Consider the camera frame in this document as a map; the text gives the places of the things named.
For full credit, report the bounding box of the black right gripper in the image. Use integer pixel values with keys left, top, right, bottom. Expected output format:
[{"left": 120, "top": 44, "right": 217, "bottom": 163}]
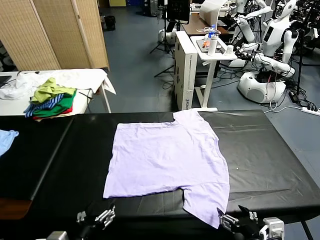
[{"left": 216, "top": 204, "right": 263, "bottom": 240}]

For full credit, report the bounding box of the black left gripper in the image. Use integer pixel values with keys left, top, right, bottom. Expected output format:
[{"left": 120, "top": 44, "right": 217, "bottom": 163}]
[{"left": 76, "top": 204, "right": 117, "bottom": 240}]

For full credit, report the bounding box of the lavender printed t-shirt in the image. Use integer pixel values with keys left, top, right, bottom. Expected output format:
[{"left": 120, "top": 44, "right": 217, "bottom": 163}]
[{"left": 102, "top": 108, "right": 230, "bottom": 230}]

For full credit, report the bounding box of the small white robot base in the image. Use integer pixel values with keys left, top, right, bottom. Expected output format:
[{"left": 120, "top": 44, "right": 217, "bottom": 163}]
[{"left": 157, "top": 28, "right": 177, "bottom": 45}]

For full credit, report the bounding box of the black table cover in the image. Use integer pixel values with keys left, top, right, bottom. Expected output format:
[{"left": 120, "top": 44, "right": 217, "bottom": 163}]
[
  {"left": 0, "top": 114, "right": 75, "bottom": 201},
  {"left": 31, "top": 109, "right": 320, "bottom": 240}
]

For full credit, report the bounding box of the beige folded garment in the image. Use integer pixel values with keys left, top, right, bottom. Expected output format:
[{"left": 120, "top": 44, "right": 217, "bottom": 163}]
[{"left": 33, "top": 111, "right": 76, "bottom": 123}]

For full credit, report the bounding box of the red folded garment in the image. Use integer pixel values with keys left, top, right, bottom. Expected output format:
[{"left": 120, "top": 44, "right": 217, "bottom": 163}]
[{"left": 32, "top": 104, "right": 73, "bottom": 120}]

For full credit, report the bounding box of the light blue garment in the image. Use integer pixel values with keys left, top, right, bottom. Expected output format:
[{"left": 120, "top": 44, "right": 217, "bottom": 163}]
[{"left": 0, "top": 129, "right": 20, "bottom": 157}]

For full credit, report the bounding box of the green folded garment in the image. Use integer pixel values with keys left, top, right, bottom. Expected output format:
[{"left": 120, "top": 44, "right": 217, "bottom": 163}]
[{"left": 32, "top": 87, "right": 77, "bottom": 117}]

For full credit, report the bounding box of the blue striped garment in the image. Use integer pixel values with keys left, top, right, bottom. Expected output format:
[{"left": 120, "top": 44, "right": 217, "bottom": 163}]
[{"left": 23, "top": 93, "right": 66, "bottom": 119}]

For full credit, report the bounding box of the white power strip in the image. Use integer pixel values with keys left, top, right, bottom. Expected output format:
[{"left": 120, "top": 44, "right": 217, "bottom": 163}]
[{"left": 301, "top": 106, "right": 320, "bottom": 116}]

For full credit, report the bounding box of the lime green crumpled garment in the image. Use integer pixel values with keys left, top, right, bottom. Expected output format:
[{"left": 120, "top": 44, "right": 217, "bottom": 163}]
[{"left": 30, "top": 77, "right": 77, "bottom": 105}]

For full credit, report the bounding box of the white cloth on side table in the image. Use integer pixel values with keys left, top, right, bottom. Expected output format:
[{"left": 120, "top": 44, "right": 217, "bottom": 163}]
[{"left": 0, "top": 67, "right": 117, "bottom": 116}]

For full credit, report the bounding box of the white standing desk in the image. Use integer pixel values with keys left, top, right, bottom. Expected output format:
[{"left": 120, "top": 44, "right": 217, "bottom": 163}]
[{"left": 189, "top": 34, "right": 238, "bottom": 112}]

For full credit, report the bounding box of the tall white cardboard box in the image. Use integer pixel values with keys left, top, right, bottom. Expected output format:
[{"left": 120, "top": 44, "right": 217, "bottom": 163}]
[{"left": 174, "top": 30, "right": 198, "bottom": 112}]

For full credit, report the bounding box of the white crumpled cloth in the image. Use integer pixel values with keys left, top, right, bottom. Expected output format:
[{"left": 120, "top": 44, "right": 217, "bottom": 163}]
[{"left": 0, "top": 71, "right": 50, "bottom": 101}]

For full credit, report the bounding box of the black tripod stand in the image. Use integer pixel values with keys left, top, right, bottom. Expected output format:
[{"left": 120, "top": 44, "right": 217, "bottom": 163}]
[
  {"left": 149, "top": 9, "right": 176, "bottom": 55},
  {"left": 154, "top": 63, "right": 176, "bottom": 78}
]

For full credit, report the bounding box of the black laptop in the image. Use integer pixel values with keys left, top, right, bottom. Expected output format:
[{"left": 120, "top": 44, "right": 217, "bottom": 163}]
[{"left": 0, "top": 75, "right": 13, "bottom": 88}]

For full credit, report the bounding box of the black stand pole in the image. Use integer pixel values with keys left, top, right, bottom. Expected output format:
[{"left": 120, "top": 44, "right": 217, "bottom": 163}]
[{"left": 296, "top": 28, "right": 308, "bottom": 95}]

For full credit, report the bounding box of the white thermos bottle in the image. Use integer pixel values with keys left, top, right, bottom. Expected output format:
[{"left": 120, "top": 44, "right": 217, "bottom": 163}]
[{"left": 207, "top": 34, "right": 218, "bottom": 56}]

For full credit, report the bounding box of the white humanoid robot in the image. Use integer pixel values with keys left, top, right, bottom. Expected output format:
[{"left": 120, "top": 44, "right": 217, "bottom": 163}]
[
  {"left": 233, "top": 0, "right": 301, "bottom": 104},
  {"left": 229, "top": 0, "right": 273, "bottom": 43}
]

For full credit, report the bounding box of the bamboo folding screen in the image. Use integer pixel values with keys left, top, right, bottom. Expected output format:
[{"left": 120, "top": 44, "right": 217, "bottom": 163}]
[{"left": 0, "top": 0, "right": 111, "bottom": 72}]

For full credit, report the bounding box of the black floor bin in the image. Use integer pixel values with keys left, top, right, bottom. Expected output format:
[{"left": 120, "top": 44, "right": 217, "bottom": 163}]
[{"left": 104, "top": 15, "right": 116, "bottom": 32}]

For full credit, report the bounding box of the brown wooden desk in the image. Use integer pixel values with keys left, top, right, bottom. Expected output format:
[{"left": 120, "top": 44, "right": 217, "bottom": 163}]
[{"left": 180, "top": 12, "right": 230, "bottom": 36}]

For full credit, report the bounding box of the white curved plastic cover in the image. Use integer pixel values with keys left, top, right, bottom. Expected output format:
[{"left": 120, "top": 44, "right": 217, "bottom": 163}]
[{"left": 199, "top": 0, "right": 226, "bottom": 25}]

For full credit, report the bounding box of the black monitor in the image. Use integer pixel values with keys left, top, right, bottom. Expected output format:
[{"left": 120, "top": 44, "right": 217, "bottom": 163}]
[{"left": 166, "top": 0, "right": 191, "bottom": 25}]

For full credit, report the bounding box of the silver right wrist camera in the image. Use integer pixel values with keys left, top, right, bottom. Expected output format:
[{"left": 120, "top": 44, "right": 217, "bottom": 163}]
[{"left": 258, "top": 216, "right": 285, "bottom": 240}]

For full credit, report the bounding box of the white coiled cable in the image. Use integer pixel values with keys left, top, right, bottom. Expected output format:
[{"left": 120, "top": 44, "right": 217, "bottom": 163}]
[{"left": 196, "top": 26, "right": 222, "bottom": 35}]

